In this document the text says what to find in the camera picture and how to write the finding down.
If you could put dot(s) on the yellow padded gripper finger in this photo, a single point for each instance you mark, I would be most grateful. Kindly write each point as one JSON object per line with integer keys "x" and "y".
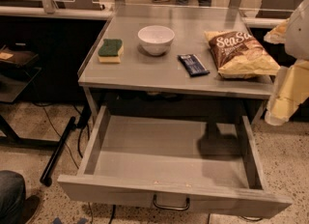
{"x": 277, "y": 34}
{"x": 291, "y": 88}

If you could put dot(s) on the dark blue rxbar wrapper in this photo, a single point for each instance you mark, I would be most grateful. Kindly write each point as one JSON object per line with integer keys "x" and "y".
{"x": 193, "y": 65}

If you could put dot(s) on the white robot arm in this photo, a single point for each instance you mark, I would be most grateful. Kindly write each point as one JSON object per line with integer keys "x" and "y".
{"x": 297, "y": 33}

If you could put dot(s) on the grey open top drawer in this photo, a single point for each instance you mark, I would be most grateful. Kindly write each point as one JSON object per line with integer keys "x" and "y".
{"x": 216, "y": 165}

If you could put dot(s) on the yellow brown chips bag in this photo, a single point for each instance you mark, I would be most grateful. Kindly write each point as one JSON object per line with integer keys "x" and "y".
{"x": 239, "y": 55}

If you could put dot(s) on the white ceramic bowl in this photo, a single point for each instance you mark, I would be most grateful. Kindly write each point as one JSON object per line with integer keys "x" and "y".
{"x": 155, "y": 39}

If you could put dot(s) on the grey cabinet table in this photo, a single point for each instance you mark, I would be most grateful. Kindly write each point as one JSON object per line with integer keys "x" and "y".
{"x": 139, "y": 71}

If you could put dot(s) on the green yellow sponge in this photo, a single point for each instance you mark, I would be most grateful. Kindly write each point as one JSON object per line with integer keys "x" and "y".
{"x": 111, "y": 51}

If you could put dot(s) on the dark side shelf with tray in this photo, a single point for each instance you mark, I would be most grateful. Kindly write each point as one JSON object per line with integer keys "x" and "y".
{"x": 17, "y": 70}

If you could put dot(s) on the black floor bar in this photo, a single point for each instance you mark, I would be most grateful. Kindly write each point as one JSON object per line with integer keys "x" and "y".
{"x": 49, "y": 168}

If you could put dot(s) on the seated person leg and shoe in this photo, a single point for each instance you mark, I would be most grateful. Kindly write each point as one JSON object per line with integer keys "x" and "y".
{"x": 15, "y": 207}

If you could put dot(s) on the black metal drawer handle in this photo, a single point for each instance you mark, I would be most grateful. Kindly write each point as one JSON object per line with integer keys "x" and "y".
{"x": 171, "y": 203}

